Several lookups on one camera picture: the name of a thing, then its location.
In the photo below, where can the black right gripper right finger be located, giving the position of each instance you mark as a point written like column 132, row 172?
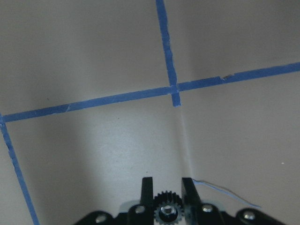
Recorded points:
column 192, row 203

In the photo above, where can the small black bearing gear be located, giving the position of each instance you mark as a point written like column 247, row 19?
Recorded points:
column 168, row 208

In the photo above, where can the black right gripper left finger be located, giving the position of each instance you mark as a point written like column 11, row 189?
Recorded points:
column 147, row 201

